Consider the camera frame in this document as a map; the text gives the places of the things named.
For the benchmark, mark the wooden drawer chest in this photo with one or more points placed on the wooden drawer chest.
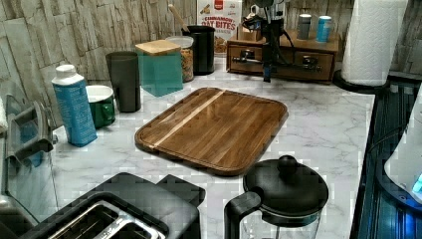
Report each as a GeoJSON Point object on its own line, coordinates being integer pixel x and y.
{"type": "Point", "coordinates": [309, 45]}

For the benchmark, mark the black utensil canister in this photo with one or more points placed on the black utensil canister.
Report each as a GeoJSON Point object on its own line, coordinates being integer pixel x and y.
{"type": "Point", "coordinates": [203, 48]}

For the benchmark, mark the white paper towel roll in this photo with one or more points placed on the white paper towel roll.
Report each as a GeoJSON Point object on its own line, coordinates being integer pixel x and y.
{"type": "Point", "coordinates": [371, 40]}

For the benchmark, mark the blue can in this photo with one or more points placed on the blue can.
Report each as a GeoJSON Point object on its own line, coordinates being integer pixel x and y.
{"type": "Point", "coordinates": [323, 28]}

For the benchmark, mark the grey can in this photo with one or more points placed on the grey can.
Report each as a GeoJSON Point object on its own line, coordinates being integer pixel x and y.
{"type": "Point", "coordinates": [304, 26]}

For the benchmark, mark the glass cereal jar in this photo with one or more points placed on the glass cereal jar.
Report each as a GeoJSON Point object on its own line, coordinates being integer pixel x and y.
{"type": "Point", "coordinates": [186, 43]}

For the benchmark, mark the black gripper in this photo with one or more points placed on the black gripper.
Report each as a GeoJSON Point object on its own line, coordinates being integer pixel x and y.
{"type": "Point", "coordinates": [271, 31]}

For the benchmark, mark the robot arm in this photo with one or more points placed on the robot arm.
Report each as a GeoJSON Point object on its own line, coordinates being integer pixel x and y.
{"type": "Point", "coordinates": [272, 12]}

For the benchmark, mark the dark grey tall cup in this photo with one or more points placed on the dark grey tall cup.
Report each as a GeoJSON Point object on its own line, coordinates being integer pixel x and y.
{"type": "Point", "coordinates": [123, 72]}

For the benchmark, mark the blue white carton bottle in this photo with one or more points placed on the blue white carton bottle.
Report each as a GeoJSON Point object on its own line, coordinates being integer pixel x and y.
{"type": "Point", "coordinates": [74, 107]}

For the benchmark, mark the teal container wooden lid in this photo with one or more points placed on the teal container wooden lid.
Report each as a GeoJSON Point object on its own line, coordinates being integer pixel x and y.
{"type": "Point", "coordinates": [159, 65]}

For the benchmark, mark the wooden cutting board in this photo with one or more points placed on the wooden cutting board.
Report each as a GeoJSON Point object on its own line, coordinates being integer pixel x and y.
{"type": "Point", "coordinates": [222, 131]}

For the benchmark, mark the cinnamon oat bites cereal box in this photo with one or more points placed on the cinnamon oat bites cereal box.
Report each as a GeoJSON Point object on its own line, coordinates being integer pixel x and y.
{"type": "Point", "coordinates": [222, 15]}

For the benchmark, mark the wooden drawer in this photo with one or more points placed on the wooden drawer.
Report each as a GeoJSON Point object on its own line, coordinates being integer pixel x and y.
{"type": "Point", "coordinates": [244, 59]}
{"type": "Point", "coordinates": [306, 66]}

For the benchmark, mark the black round lid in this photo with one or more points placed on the black round lid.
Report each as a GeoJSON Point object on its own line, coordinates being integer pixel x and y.
{"type": "Point", "coordinates": [286, 187]}

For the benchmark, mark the black paper towel holder base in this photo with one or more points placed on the black paper towel holder base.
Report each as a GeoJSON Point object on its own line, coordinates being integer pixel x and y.
{"type": "Point", "coordinates": [340, 82]}

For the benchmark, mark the black toaster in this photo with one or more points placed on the black toaster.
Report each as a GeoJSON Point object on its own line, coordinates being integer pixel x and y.
{"type": "Point", "coordinates": [128, 207]}

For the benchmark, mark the green white mug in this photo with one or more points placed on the green white mug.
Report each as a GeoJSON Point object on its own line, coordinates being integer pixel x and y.
{"type": "Point", "coordinates": [101, 104]}

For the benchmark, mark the glass coffee carafe black handle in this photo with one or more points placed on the glass coffee carafe black handle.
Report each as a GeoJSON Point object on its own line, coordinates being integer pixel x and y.
{"type": "Point", "coordinates": [245, 218]}

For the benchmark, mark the small wooden box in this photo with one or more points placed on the small wooden box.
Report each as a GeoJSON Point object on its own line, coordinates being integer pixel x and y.
{"type": "Point", "coordinates": [244, 34]}

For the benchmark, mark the wooden spoon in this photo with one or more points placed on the wooden spoon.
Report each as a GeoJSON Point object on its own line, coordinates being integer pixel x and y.
{"type": "Point", "coordinates": [177, 17]}

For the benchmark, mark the glass blender jar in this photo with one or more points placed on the glass blender jar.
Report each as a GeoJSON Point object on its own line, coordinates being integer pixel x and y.
{"type": "Point", "coordinates": [27, 179]}

